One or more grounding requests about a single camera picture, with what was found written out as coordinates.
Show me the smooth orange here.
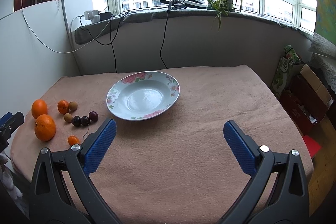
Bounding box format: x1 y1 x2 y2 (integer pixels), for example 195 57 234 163
31 99 48 119

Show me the large rough orange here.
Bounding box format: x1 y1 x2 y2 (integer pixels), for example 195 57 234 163
34 114 56 141

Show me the small mandarin with stem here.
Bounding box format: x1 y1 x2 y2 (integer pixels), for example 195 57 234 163
57 100 69 115

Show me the brown longan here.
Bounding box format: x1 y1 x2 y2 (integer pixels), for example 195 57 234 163
63 113 73 123
68 101 78 112

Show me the tiny orange kumquat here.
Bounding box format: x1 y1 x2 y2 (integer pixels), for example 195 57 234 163
67 135 80 146

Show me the dark red cherry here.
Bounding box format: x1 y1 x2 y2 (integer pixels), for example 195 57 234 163
88 111 98 123

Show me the brown cardboard box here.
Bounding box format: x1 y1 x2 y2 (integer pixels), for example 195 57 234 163
280 64 334 135

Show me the grey-green windowsill cloth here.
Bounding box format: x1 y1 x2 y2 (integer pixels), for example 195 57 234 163
72 9 313 45

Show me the pink towel table cover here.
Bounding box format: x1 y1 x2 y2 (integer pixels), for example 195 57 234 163
10 65 313 223

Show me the white power strip with chargers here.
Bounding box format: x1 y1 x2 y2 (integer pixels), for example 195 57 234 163
84 10 112 24

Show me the floral white ceramic plate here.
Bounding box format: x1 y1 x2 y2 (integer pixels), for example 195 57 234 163
106 71 181 121

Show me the black cable left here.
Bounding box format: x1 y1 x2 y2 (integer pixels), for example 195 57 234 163
79 10 131 73

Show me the black cable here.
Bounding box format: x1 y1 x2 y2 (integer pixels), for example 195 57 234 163
79 10 131 73
159 2 173 69

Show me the white cable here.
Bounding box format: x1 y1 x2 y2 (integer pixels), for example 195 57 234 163
0 0 124 54

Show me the black cable right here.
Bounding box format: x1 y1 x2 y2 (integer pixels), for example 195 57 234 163
159 2 173 69

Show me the black ring light device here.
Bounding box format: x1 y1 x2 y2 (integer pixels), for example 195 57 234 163
159 0 207 11

